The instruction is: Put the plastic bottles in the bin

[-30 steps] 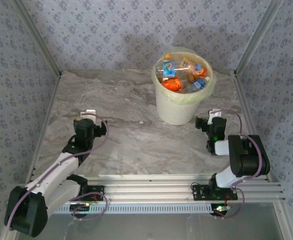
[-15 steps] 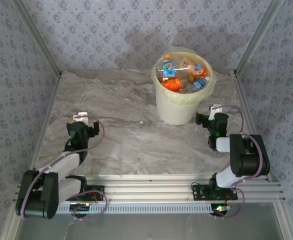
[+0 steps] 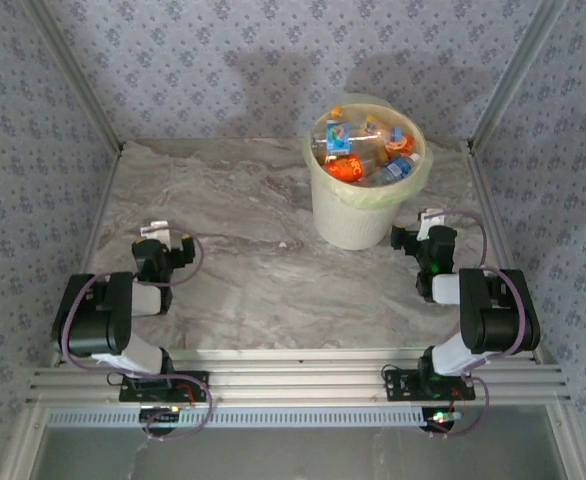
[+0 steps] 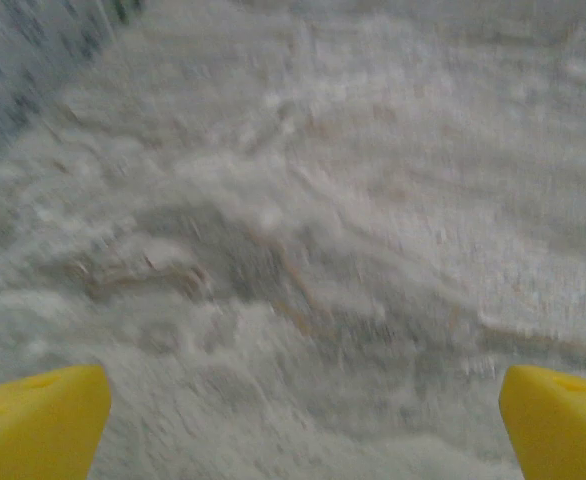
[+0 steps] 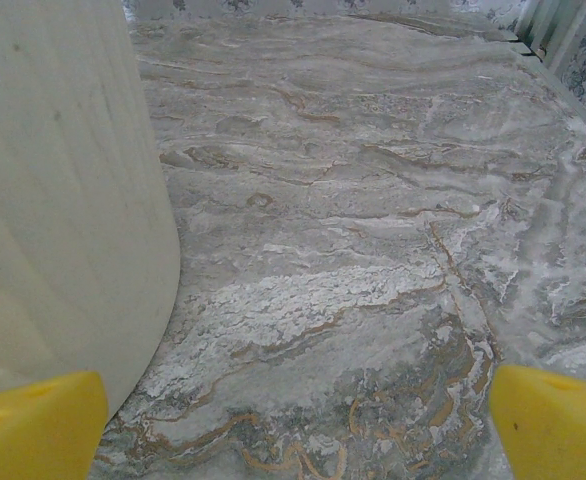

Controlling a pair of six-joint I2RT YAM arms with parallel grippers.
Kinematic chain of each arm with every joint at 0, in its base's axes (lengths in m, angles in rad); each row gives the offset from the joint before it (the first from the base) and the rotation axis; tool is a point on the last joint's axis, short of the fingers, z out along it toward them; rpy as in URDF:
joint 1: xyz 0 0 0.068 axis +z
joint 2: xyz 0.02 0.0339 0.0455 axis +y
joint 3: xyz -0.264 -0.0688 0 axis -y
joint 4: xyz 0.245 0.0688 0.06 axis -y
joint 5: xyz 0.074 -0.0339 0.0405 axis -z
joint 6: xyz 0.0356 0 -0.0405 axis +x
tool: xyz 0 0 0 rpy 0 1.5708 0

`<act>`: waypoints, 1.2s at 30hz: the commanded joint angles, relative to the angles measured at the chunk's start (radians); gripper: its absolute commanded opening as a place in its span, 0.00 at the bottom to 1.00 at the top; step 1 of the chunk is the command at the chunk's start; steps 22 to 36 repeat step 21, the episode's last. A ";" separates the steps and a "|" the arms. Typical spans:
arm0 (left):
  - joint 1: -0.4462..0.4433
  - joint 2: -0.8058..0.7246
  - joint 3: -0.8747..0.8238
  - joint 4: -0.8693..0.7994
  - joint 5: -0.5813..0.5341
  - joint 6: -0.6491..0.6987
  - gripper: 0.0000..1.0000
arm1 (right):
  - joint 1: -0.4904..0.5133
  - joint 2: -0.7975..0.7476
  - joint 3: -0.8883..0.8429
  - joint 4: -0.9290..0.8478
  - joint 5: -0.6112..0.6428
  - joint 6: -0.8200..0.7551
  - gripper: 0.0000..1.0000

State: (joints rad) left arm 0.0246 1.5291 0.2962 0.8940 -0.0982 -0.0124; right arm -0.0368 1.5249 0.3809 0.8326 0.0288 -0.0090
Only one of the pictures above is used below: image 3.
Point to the blue tinted water bottle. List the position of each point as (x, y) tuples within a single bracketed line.
[(395, 169)]

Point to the orange label clear bottle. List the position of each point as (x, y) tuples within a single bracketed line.
[(345, 167)]

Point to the orange juice bottle yellow label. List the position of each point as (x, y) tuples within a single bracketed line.
[(373, 125)]

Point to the clear bottle colourful blue label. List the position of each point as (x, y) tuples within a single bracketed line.
[(338, 137)]

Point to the clear bottle orange cap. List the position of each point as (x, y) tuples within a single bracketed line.
[(337, 110)]

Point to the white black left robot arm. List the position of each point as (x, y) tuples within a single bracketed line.
[(98, 325)]

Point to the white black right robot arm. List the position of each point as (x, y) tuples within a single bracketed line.
[(498, 320)]

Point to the white waste bin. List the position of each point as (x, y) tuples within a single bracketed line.
[(368, 197)]

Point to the black circuit board with LED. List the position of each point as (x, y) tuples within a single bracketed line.
[(440, 422), (160, 420)]

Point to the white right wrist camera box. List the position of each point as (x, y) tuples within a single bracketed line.
[(430, 224)]

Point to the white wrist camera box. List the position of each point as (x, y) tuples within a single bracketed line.
[(154, 230), (430, 224)]

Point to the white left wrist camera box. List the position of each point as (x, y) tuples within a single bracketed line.
[(154, 230)]

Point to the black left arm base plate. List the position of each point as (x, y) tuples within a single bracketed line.
[(148, 387)]

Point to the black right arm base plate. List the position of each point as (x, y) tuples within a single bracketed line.
[(403, 385)]

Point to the aluminium mounting rail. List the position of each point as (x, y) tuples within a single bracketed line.
[(298, 380)]

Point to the aluminium frame post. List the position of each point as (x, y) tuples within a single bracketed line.
[(517, 75), (75, 75)]

